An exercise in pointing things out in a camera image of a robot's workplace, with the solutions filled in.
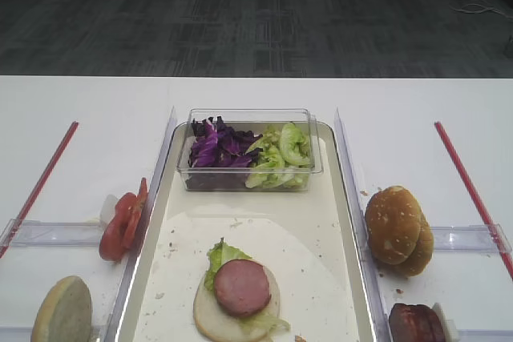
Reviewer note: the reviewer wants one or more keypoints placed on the purple cabbage leaves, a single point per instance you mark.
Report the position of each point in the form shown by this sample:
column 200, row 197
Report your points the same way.
column 217, row 145

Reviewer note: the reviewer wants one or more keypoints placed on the red tomato slice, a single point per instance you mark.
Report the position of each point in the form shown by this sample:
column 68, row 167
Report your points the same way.
column 111, row 247
column 135, row 214

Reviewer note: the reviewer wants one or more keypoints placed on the bottom bun slice on tray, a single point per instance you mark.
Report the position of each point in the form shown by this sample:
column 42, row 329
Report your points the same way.
column 217, row 325

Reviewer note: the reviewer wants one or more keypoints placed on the right upper clear holder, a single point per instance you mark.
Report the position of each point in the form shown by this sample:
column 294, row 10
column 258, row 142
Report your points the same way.
column 481, row 239

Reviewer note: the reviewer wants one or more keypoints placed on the left red straw strip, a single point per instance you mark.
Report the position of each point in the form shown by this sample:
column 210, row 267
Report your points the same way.
column 40, row 186

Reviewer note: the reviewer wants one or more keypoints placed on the left upper clear holder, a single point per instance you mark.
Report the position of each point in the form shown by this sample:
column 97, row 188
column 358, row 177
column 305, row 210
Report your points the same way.
column 40, row 234

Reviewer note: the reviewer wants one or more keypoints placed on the cream metal tray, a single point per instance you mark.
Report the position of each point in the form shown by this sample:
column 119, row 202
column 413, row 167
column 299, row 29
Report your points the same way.
column 305, row 238

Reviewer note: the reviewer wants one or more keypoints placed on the green lettuce leaf on bun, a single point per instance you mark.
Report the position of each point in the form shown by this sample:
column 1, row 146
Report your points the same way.
column 218, row 255

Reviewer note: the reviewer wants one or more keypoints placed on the sesame bun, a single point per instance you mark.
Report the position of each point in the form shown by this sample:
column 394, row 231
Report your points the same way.
column 422, row 254
column 393, row 219

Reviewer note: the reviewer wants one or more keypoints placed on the white patty support block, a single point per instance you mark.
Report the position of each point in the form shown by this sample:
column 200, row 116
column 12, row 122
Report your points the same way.
column 448, row 326

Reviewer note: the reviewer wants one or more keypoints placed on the dark red meat patties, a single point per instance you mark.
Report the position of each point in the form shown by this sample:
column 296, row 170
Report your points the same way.
column 415, row 323

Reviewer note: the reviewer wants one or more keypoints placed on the green lettuce pile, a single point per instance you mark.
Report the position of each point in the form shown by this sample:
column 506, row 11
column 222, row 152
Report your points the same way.
column 278, row 154

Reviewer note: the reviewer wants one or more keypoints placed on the right red straw strip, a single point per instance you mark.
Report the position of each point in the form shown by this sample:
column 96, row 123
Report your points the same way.
column 473, row 194

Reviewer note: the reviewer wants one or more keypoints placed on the pink ham slice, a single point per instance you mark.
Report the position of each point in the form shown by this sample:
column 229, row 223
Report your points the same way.
column 242, row 288

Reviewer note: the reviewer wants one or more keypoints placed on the rear sesame bun top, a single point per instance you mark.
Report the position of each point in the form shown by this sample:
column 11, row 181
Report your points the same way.
column 422, row 254

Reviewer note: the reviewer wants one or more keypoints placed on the upright bun half left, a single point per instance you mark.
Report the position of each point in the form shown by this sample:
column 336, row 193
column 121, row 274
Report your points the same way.
column 65, row 314

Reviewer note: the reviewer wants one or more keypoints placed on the clear holder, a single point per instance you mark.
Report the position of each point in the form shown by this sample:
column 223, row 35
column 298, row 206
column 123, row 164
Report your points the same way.
column 40, row 234
column 481, row 239
column 484, row 335

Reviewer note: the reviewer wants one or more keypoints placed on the outer red tomato slice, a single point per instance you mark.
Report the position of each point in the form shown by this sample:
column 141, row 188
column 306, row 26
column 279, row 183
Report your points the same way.
column 111, row 247

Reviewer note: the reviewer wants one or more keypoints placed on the right lower clear holder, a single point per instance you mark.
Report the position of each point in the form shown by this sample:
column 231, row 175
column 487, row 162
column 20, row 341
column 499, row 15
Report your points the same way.
column 484, row 335

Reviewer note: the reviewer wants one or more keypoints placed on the inner red tomato slice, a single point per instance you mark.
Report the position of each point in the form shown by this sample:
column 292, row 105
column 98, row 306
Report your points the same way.
column 135, row 214

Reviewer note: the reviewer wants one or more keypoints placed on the front sesame bun top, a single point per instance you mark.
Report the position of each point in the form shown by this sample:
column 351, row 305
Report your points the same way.
column 393, row 219

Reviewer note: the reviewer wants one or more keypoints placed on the white tomato support block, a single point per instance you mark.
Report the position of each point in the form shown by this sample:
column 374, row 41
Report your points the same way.
column 107, row 212

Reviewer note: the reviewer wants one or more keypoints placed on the right long clear divider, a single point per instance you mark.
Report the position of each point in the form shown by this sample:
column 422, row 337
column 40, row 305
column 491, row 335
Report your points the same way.
column 378, row 316

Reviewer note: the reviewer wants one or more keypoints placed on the clear plastic salad box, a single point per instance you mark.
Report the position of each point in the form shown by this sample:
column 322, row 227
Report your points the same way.
column 255, row 120

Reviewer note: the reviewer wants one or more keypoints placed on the red straw strip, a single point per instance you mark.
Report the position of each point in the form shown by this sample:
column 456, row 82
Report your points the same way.
column 40, row 186
column 473, row 194

